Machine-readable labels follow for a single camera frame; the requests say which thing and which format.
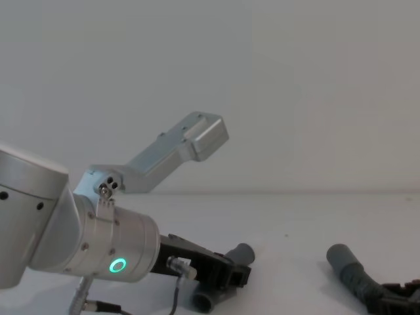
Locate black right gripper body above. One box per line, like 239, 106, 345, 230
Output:
366, 279, 420, 315

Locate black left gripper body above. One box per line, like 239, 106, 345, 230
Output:
150, 233, 253, 290

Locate thin cable with silver plug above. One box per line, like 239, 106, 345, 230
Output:
165, 256, 198, 315

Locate grey cable with black plug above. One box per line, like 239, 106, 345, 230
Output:
66, 276, 123, 315

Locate white table cloth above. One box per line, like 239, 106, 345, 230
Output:
0, 192, 420, 315

